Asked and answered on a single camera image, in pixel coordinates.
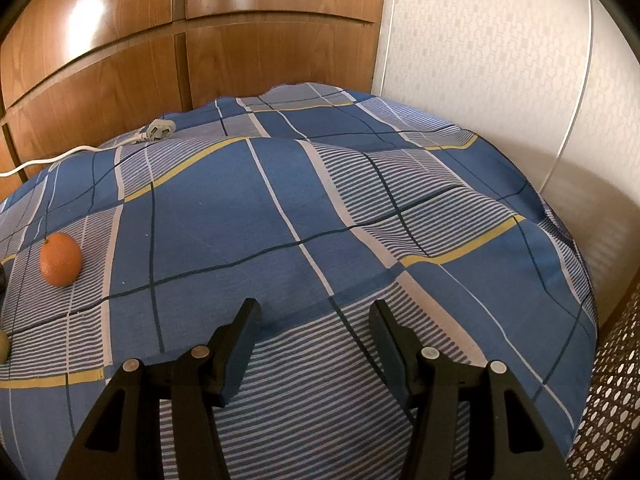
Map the small yellow-green fruit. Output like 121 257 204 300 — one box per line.
0 330 11 364

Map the orange tangerine far right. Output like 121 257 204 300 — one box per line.
39 232 82 287

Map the blue plaid tablecloth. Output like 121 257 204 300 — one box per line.
1 82 598 479

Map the white kettle power cord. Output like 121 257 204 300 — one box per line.
0 118 177 178

